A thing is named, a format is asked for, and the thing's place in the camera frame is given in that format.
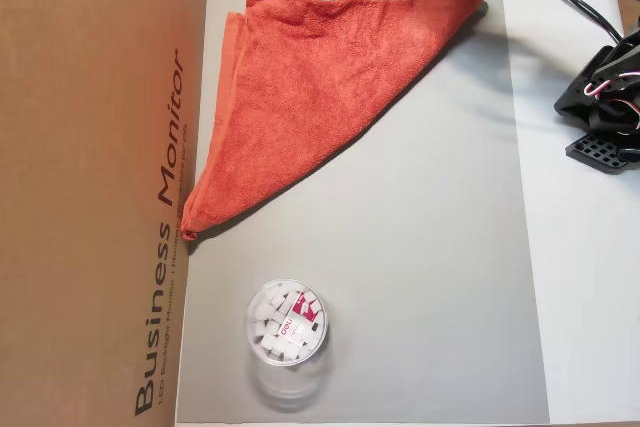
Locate orange terry towel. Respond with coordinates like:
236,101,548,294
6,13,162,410
180,0,491,242

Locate black arm base with clamp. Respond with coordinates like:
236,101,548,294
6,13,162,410
553,29,640,176

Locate grey table mat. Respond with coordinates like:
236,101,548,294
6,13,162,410
175,0,552,425

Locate red white paper label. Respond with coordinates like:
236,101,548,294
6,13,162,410
279,290,325,349

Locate white eraser cubes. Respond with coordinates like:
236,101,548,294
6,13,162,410
249,286,316,362

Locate clear plastic jar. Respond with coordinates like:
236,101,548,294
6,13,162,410
243,277,334,411

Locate cardboard box printed Business Monitor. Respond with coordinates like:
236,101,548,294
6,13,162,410
0,0,211,427

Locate black cable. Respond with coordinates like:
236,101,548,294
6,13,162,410
529,0,632,47
537,0,632,47

